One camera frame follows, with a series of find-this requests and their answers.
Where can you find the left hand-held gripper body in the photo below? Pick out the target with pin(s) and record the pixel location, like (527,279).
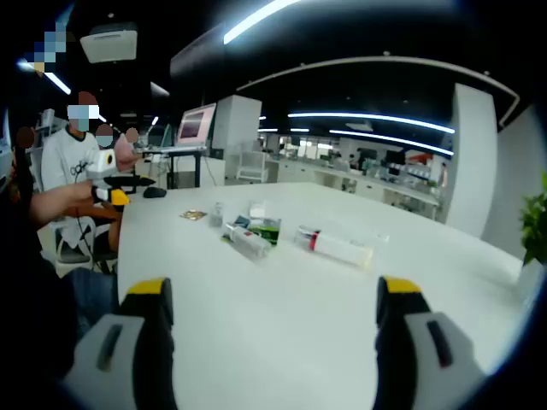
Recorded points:
(100,164)

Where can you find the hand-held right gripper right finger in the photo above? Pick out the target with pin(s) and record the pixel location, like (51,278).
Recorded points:
(427,354)

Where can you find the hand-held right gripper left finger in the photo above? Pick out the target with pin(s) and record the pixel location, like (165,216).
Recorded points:
(128,350)

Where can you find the gold skincare sachet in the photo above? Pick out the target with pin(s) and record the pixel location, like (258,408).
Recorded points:
(192,214)

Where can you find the white skincare tube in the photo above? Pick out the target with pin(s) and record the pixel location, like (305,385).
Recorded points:
(380,238)

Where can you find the white bottle red collar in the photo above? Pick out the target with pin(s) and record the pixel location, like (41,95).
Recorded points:
(337,250)

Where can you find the green landscape skincare sachet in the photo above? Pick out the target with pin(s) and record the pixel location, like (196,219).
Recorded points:
(267,232)

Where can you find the person's left hand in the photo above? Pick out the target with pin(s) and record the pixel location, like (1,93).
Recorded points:
(81,195)

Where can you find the black pouch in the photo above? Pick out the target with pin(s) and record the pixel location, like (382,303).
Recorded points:
(154,192)

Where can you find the black-legged standing desk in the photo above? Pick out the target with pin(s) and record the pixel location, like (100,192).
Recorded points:
(171,150)

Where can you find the person's blue jeans leg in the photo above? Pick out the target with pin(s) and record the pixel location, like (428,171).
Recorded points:
(96,294)

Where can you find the white chair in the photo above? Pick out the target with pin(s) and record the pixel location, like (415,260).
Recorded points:
(68,256)

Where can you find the pink-framed monitor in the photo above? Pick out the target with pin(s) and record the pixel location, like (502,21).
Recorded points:
(196,124)

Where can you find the small black box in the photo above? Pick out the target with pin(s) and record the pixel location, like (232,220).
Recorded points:
(216,154)

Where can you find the white ceiling air conditioner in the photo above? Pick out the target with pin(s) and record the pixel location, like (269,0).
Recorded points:
(109,42)

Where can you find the green potted plant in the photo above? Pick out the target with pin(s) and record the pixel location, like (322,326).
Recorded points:
(534,222)

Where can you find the row of white counters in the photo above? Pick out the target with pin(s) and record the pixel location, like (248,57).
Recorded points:
(384,183)

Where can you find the long ceiling light strip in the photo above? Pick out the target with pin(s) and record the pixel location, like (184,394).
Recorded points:
(256,19)

